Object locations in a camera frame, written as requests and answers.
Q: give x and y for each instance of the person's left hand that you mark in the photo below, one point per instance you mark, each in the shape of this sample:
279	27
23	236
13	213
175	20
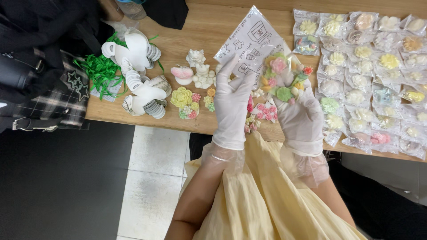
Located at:
230	113

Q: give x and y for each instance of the person's right hand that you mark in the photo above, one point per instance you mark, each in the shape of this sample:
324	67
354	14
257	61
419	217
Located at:
302	123

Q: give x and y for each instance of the person's right fingers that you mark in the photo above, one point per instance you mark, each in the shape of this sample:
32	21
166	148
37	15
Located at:
302	95

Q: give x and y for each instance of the colourful flower cluster decoration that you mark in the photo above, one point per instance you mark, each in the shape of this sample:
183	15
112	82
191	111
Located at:
282	80

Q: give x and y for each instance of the clear printed plastic bag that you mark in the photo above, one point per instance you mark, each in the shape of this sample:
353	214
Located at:
248	36

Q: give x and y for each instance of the pink rose cluster decoration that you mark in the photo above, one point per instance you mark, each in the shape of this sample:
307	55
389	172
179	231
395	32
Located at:
265	111

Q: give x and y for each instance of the small pink cream flower decoration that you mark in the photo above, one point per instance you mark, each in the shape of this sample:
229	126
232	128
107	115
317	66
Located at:
251	124

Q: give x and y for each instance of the rows of bagged flower decorations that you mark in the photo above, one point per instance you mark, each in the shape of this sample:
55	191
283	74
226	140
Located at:
367	80

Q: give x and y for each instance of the small orange green flower decoration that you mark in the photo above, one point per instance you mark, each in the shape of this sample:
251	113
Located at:
210	100

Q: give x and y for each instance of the large white sculpted figure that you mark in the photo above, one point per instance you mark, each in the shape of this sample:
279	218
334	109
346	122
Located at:
203	78

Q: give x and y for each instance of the small white sculpted figure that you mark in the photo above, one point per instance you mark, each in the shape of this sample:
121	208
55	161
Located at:
195	57

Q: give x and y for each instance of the person's yellow dress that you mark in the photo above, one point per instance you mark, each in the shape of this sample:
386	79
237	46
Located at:
267	206

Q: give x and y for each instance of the yellow succulent flower decoration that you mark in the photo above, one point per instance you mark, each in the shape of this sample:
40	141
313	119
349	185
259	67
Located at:
181	98

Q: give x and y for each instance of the pink and white shell decoration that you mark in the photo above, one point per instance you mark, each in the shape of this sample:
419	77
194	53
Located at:
182	74

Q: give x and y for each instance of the black cloth bag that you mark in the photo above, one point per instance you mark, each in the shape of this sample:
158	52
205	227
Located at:
166	11

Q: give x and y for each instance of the heap of white paper tags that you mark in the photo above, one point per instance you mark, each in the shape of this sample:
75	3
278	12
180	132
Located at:
143	66

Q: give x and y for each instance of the white printed paper sheet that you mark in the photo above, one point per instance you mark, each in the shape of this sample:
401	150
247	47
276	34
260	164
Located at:
111	91

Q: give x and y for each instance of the clear plastic bottle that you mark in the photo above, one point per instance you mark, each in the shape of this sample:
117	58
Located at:
131	8

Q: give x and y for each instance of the bundle of green ribbons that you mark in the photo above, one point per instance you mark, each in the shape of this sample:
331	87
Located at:
100	71

